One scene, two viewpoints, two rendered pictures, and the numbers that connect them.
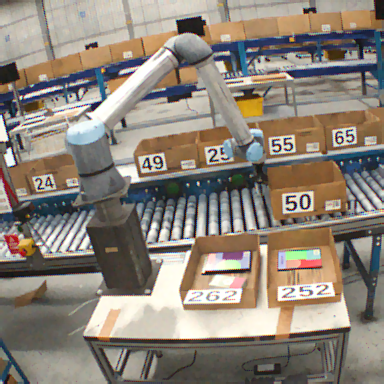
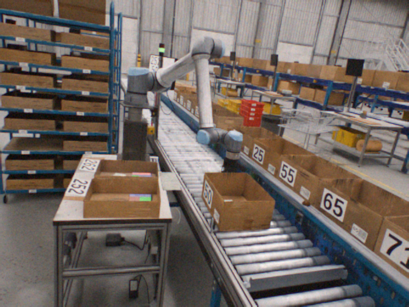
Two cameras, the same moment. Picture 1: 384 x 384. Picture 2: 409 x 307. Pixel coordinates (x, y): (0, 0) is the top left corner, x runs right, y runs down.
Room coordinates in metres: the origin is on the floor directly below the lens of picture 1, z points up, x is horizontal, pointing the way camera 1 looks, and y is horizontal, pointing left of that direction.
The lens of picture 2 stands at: (0.87, -1.94, 1.60)
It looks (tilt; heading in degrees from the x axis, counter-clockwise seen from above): 17 degrees down; 62
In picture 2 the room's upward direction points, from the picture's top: 7 degrees clockwise
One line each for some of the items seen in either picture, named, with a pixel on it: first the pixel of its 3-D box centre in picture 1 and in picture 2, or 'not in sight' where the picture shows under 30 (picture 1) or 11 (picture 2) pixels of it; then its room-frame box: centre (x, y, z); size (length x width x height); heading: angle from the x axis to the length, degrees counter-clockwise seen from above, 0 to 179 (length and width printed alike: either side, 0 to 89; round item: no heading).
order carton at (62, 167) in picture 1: (61, 172); (223, 120); (2.51, 0.87, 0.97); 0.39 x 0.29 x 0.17; 83
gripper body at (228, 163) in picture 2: (259, 172); (229, 166); (1.89, -0.37, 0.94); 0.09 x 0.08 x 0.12; 173
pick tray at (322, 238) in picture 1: (302, 264); (124, 197); (1.22, -0.38, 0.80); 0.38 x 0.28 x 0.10; 166
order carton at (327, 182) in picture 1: (305, 188); (234, 198); (1.81, -0.60, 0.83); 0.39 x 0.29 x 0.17; 80
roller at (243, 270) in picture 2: (377, 190); (283, 265); (1.81, -1.06, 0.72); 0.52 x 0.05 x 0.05; 173
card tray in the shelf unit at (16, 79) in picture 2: not in sight; (30, 78); (0.72, 1.44, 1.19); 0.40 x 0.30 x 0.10; 172
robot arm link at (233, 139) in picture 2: (254, 141); (234, 141); (1.90, -0.36, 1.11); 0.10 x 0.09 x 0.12; 111
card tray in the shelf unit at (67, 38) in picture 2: not in sight; (86, 41); (1.19, 1.37, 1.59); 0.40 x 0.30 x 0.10; 173
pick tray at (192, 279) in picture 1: (223, 269); (128, 175); (1.30, -0.06, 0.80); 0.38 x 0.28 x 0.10; 165
